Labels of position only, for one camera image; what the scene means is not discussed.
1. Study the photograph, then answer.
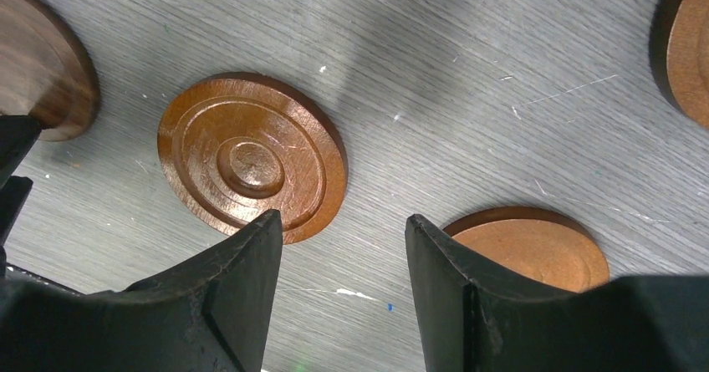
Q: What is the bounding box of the orange-brown wooden coaster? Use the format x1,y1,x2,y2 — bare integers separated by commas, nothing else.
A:
649,0,708,128

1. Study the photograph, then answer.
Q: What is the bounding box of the small orange-brown coaster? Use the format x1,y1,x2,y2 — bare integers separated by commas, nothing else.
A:
443,206,610,293

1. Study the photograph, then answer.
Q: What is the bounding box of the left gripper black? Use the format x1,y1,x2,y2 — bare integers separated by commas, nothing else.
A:
1,115,42,278

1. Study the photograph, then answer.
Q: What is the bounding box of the matte brown wooden coaster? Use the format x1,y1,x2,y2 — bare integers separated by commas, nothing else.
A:
156,72,349,244

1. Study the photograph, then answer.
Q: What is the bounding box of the dark walnut small coaster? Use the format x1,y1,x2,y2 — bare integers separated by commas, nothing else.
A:
1,0,101,141

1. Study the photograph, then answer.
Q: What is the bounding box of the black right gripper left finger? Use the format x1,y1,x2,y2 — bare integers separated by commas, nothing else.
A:
1,210,283,371

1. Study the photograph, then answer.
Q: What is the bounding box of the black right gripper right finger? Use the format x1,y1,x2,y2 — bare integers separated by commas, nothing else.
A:
406,214,708,371

